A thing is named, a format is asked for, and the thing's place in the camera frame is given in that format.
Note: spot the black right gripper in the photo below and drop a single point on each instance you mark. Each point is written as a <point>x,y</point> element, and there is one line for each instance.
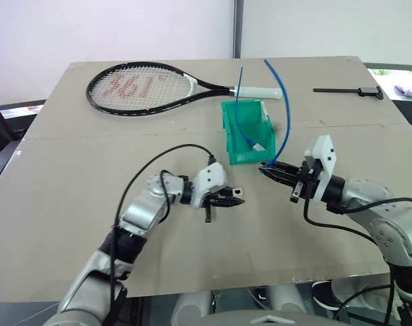
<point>306,181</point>

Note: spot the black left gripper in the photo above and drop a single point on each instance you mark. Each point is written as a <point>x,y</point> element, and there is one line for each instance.
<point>213,198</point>

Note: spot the small white coupler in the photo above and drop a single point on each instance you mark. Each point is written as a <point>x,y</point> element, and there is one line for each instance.
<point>236,192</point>

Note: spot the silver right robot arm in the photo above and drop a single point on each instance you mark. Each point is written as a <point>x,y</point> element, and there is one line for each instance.
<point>389,217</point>

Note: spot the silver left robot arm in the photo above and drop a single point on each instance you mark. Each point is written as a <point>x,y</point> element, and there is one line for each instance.
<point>137,212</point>

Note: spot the green plastic bin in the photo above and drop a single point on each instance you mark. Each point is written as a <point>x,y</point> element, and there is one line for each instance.
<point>256,136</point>

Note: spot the black flat bar tool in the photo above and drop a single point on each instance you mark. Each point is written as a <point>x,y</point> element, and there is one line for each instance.
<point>341,90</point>

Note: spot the silver robot body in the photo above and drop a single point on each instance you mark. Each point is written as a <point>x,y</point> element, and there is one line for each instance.
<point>287,305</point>

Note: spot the black white tennis racket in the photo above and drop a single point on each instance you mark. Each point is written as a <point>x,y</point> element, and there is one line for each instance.
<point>192,83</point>

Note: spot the dark vertical pole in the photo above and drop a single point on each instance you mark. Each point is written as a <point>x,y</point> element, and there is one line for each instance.
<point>238,27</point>

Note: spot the purple cloth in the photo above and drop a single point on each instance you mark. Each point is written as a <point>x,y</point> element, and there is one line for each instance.
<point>409,90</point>

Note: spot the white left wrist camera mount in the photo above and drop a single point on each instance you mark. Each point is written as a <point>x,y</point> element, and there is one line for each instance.
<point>210,176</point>

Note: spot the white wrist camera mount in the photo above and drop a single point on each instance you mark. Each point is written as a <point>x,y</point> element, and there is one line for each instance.
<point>324,159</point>
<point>210,176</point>

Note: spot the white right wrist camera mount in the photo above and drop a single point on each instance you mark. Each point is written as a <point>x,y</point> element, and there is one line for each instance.
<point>324,159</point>

